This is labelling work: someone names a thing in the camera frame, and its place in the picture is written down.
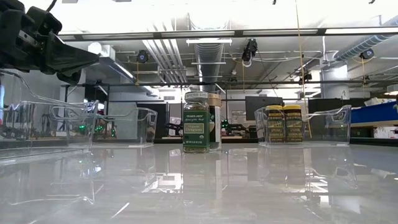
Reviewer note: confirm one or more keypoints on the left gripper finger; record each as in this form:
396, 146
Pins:
68, 59
73, 78

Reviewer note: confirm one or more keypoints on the green label oregano jar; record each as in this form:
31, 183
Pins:
196, 127

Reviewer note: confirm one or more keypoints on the tan lid furikake jar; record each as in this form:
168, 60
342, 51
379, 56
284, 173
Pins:
215, 124

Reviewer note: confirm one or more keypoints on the yellow lid spice jar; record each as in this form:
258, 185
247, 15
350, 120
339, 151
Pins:
293, 124
275, 124

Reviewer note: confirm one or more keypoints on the background black robot arm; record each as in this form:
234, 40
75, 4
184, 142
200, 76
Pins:
231, 126
175, 126

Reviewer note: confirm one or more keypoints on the white ceiling unit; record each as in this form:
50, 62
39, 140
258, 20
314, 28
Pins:
104, 49

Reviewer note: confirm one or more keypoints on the clear plastic bin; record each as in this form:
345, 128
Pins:
130, 141
46, 149
326, 141

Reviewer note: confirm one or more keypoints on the black monitor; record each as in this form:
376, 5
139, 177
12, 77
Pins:
262, 107

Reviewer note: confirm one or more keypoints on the white round column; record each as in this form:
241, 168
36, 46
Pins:
334, 81

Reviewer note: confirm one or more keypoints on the black ceiling-hung camera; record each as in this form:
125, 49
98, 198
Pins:
367, 53
142, 56

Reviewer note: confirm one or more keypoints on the grey corrugated ceiling duct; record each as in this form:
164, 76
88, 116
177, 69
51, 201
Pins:
209, 62

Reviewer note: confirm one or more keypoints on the overhead frame bar with lights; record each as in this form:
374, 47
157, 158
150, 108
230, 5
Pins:
239, 32

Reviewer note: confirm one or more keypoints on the black camera on bracket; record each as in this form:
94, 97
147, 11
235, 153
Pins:
250, 49

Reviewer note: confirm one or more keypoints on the spiral ceiling duct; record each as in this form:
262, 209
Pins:
363, 45

